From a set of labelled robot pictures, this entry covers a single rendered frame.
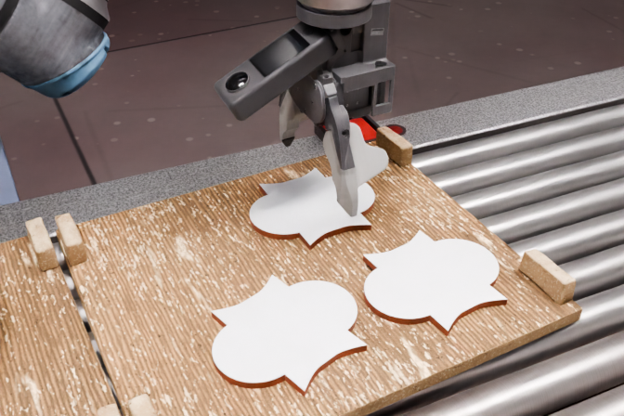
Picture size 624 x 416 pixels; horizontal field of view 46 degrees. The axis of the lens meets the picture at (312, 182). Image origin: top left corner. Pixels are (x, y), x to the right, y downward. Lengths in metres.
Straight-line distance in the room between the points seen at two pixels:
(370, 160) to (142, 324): 0.27
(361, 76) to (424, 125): 0.33
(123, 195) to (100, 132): 2.04
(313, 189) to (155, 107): 2.27
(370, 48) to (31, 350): 0.41
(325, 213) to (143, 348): 0.25
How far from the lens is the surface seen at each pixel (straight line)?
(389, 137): 0.89
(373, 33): 0.72
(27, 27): 0.98
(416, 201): 0.83
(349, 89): 0.71
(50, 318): 0.72
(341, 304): 0.68
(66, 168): 2.74
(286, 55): 0.69
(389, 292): 0.70
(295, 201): 0.81
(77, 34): 1.00
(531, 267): 0.74
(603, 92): 1.18
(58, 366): 0.67
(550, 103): 1.12
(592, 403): 0.68
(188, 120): 2.94
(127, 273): 0.75
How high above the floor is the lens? 1.41
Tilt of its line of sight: 34 degrees down
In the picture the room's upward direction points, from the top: straight up
